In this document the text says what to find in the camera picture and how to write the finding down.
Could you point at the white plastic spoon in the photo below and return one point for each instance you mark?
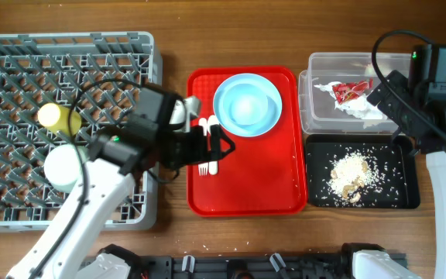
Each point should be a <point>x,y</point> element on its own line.
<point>213,165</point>

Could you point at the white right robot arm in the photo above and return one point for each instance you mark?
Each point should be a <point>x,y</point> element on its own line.
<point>417,104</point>

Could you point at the red snack wrapper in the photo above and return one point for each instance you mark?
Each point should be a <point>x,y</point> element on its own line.
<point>344,92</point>

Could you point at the white plastic fork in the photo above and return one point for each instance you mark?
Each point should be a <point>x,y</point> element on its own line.
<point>203,167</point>

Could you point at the green bowl with rice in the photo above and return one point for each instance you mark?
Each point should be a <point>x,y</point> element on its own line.
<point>62,168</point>

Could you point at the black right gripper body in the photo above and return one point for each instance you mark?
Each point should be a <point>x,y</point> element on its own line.
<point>392,105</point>

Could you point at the light blue plate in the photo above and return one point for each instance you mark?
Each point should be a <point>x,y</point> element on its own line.
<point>270,119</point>

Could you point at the light blue bowl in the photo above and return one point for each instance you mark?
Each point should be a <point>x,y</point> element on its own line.
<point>244,104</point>

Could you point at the black plastic tray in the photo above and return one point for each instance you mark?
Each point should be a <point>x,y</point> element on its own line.
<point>318,145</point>

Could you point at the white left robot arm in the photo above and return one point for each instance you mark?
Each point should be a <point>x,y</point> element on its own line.
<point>158,131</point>

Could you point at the white napkin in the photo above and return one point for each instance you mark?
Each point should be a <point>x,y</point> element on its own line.
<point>326,106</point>

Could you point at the red plastic tray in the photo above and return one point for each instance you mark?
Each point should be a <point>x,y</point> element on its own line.
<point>265,175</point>

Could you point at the grey dishwasher rack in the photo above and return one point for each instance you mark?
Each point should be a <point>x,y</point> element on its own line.
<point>89,73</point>

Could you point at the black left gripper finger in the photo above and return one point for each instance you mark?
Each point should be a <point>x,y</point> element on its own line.
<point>206,146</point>
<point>221,144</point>

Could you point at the clear plastic bin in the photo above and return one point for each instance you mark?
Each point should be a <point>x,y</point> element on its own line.
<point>344,67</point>

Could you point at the pile of rice and scraps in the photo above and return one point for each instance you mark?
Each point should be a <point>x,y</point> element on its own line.
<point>361,175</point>

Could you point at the yellow plastic cup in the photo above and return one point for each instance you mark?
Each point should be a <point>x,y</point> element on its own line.
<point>57,118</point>

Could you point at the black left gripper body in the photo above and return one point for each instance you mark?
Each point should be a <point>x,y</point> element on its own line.
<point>176,148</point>

